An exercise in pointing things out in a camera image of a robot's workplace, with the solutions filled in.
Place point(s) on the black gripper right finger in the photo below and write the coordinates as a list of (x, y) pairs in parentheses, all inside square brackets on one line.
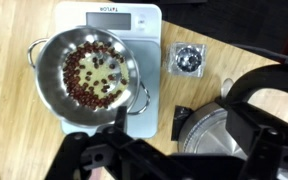
[(267, 153)]

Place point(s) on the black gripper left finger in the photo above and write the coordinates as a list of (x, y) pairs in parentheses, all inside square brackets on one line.
[(84, 156)]

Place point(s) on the clear black pepper container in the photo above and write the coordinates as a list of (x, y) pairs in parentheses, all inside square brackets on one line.
[(187, 60)]

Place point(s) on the stainless steel pot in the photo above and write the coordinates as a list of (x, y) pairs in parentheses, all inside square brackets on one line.
[(50, 86)]

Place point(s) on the glass electric kettle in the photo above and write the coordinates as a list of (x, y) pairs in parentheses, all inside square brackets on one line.
[(204, 133)]

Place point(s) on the red beans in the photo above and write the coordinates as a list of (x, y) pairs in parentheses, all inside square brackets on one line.
[(74, 83)]

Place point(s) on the silver digital kitchen scale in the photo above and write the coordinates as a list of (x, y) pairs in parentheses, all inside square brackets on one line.
[(144, 66)]

